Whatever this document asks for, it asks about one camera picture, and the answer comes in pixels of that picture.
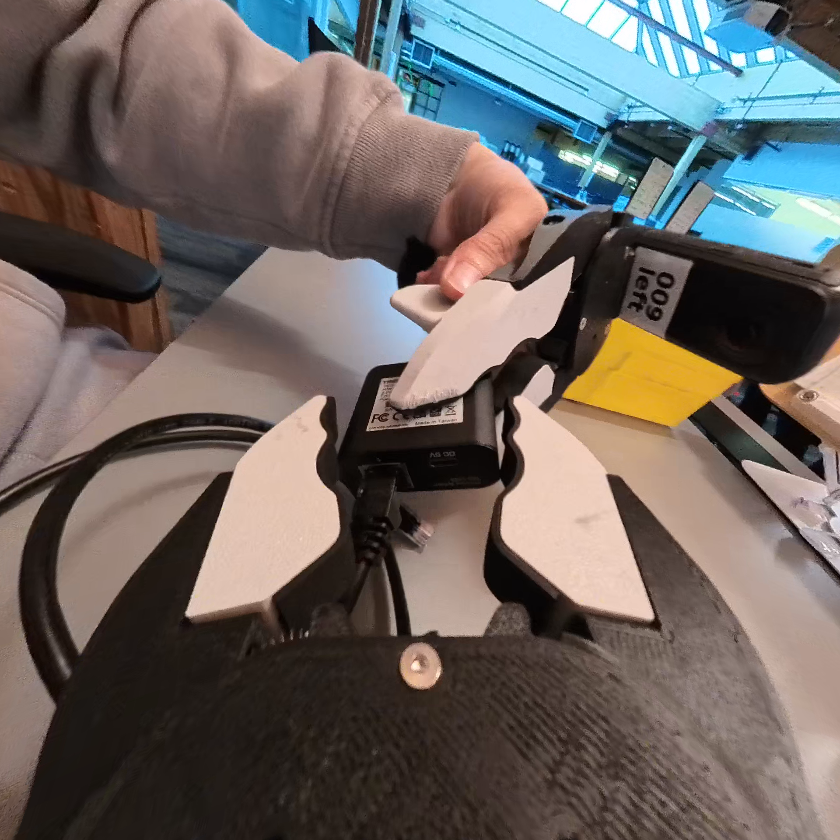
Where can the person's left forearm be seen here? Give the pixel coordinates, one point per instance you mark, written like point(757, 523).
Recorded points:
point(229, 118)

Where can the grey desk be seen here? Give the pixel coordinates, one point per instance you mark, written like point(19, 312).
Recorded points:
point(262, 328)

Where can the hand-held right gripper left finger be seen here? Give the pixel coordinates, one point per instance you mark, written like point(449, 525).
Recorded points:
point(262, 525)

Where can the wooden document stand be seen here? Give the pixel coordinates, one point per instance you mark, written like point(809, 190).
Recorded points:
point(787, 485)

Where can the black network splitter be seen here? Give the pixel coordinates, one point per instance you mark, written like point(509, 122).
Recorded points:
point(472, 459)

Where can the ceiling projector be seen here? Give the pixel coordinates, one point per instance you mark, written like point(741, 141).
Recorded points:
point(741, 26)

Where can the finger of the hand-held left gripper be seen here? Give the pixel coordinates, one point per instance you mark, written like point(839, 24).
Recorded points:
point(472, 341)

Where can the person's left hand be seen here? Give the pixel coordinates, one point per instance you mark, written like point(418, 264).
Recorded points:
point(492, 203)

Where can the wooden partition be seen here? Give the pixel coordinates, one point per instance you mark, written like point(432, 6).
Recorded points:
point(98, 229)

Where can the wall air conditioner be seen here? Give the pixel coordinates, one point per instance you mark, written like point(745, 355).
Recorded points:
point(421, 52)
point(586, 131)

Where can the black office chair armrest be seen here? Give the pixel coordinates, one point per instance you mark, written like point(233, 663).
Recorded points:
point(79, 269)

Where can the white paper flip chart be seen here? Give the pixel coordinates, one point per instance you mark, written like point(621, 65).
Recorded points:
point(689, 207)
point(649, 187)

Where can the yellow plastic bin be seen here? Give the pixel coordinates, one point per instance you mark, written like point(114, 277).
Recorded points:
point(643, 387)

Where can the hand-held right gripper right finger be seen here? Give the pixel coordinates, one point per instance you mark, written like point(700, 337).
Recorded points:
point(571, 525)

